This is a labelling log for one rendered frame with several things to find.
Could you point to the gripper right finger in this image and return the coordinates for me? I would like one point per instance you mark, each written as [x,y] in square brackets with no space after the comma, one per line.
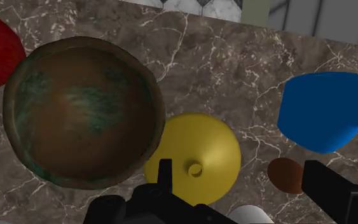
[330,186]

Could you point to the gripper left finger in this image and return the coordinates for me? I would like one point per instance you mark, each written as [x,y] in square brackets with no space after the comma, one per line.
[165,176]

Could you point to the brown egg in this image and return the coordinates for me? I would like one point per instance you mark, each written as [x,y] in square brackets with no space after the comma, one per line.
[284,175]

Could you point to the yellow funnel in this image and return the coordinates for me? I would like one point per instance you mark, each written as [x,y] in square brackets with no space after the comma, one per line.
[209,145]

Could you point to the blue curved object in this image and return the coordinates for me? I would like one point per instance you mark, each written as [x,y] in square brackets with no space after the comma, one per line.
[324,108]

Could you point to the white rounded object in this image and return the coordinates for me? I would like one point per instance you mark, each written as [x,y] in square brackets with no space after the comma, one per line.
[250,215]

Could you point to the brown green patina bowl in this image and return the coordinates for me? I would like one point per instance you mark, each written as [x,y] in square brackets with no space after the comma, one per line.
[82,114]

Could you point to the grey panelled cabinet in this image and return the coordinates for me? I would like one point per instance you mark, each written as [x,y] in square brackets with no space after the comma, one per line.
[327,18]

